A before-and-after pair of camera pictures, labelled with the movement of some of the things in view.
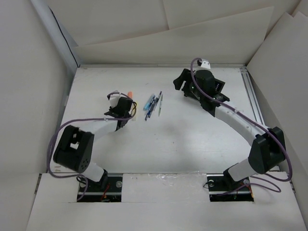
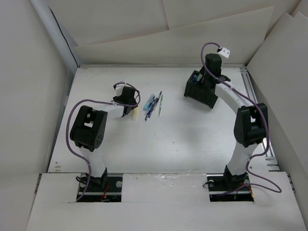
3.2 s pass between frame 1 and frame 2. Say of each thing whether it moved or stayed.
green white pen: stayed
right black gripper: moved
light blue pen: stayed
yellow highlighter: stayed
